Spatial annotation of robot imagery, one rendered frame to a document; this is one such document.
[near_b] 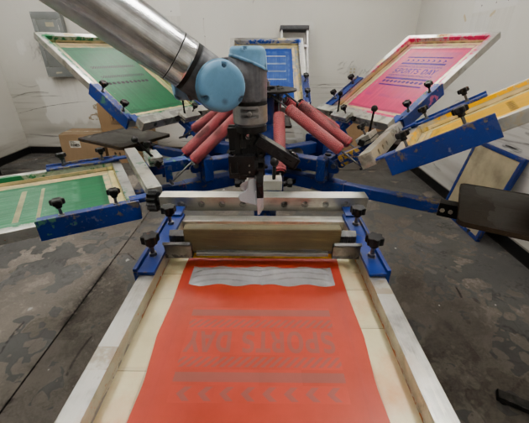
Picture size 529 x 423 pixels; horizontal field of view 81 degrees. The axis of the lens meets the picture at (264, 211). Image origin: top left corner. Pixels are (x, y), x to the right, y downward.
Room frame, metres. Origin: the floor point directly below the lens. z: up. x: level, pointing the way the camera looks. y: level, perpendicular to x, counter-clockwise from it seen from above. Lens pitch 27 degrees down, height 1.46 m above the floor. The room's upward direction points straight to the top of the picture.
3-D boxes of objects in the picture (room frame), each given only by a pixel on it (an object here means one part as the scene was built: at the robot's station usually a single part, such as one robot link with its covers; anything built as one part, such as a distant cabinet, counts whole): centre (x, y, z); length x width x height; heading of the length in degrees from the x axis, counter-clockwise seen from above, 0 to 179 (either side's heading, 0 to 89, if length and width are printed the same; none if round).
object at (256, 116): (0.69, 0.03, 1.34); 0.08 x 0.08 x 0.05
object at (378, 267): (0.72, -0.27, 0.97); 0.30 x 0.05 x 0.07; 179
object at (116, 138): (1.88, 0.57, 0.91); 1.34 x 0.40 x 0.08; 59
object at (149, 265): (0.73, 0.28, 0.97); 0.30 x 0.05 x 0.07; 179
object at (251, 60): (0.69, 0.04, 1.42); 0.09 x 0.08 x 0.11; 111
